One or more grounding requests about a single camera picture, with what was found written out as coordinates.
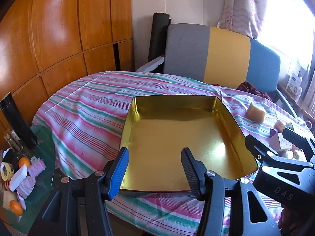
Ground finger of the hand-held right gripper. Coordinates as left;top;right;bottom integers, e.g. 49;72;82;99
245;135;278;164
283;128;315;164

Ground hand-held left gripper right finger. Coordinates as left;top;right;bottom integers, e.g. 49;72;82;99
181;147;282;236

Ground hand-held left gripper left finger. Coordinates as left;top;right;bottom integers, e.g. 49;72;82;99
28;147;130;236

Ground maroon gift box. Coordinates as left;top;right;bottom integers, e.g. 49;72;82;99
119;95;258;193

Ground person's right hand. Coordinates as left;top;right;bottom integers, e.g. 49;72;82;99
278;202;299;236

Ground small white carton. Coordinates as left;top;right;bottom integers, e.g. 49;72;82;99
268;133;293;151

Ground wooden desk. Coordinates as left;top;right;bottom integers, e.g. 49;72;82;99
277;82;315;123

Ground large yellow sponge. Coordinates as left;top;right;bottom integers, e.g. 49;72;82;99
247;102;267;124

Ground white cardboard box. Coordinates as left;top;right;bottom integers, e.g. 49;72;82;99
285;71;304;95

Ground dark red cloth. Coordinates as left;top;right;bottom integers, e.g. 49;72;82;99
213;81;272;101

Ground striped tablecloth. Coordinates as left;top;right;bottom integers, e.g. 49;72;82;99
32;71;312;234

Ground green glass side table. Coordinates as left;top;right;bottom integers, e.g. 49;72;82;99
0;125;58;227

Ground pink striped packet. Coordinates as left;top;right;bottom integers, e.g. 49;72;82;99
28;160;46;177
16;177;36;198

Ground grey yellow blue chair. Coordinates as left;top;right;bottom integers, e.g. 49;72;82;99
164;23;299;118

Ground white plastic case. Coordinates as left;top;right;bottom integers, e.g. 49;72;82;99
9;165;28;192

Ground glass bottle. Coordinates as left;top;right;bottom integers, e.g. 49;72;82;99
4;129;24;153

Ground yellow bands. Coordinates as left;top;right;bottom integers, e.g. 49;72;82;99
0;162;14;181

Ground white foam piece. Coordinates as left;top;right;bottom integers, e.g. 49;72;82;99
136;55;166;73

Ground black thermos flask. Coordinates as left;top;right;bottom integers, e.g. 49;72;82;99
0;92;38;149

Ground window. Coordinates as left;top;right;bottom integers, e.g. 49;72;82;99
261;0;315;62

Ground pale patterned curtain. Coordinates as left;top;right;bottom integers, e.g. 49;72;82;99
218;0;269;40

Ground black rolled mat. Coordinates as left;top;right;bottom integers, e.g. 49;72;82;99
148;12;171;62

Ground wooden wardrobe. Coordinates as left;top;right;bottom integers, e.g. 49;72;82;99
0;0;134;150

